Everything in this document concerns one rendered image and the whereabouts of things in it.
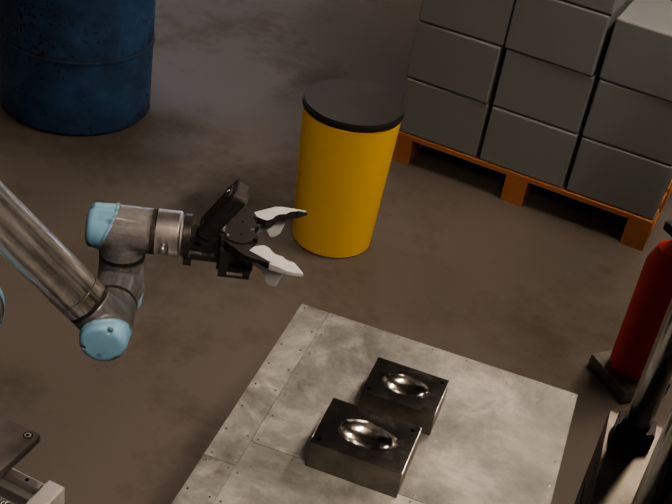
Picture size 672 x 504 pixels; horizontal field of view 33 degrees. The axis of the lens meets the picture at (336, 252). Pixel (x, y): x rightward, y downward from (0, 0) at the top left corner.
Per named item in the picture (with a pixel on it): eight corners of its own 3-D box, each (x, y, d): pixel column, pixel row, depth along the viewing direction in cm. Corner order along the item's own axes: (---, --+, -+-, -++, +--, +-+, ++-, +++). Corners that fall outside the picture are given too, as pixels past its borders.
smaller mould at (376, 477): (304, 465, 231) (309, 441, 227) (328, 421, 243) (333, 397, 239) (396, 498, 227) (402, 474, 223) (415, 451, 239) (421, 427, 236)
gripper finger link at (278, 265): (300, 294, 180) (256, 266, 183) (304, 268, 176) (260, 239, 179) (288, 304, 178) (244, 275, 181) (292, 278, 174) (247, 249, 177)
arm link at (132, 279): (88, 328, 183) (90, 274, 177) (100, 287, 192) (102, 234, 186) (137, 333, 184) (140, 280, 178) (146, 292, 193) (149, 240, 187)
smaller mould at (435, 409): (356, 410, 247) (360, 390, 244) (374, 376, 258) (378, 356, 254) (429, 436, 244) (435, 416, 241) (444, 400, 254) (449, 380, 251)
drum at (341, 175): (390, 227, 460) (417, 96, 426) (360, 274, 429) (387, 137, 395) (304, 200, 468) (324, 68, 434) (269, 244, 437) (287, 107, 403)
